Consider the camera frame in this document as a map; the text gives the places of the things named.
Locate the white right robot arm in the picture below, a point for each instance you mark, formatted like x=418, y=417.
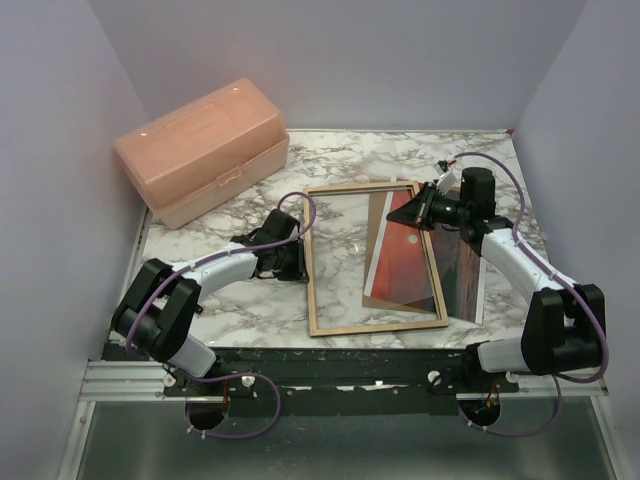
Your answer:
x=564, y=326

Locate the brown cardboard backing board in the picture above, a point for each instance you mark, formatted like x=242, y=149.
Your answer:
x=372, y=260

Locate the wooden picture frame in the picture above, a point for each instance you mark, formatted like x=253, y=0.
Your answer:
x=367, y=188

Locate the aluminium extrusion rail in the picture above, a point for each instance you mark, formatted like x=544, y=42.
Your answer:
x=122, y=381

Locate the clear acrylic glass sheet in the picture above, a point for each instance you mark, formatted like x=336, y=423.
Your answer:
x=368, y=271

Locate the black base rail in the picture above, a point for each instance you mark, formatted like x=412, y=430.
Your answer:
x=253, y=382

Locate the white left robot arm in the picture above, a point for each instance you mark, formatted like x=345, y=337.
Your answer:
x=157, y=310

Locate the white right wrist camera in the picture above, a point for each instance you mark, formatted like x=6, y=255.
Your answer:
x=446, y=178

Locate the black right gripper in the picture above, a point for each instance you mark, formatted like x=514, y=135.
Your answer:
x=418, y=211

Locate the red sunset photo print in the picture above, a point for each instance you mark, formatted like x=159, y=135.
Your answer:
x=450, y=280

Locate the pink plastic storage box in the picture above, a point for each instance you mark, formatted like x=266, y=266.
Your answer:
x=197, y=157

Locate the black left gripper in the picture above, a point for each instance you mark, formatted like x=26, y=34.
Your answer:
x=298, y=272

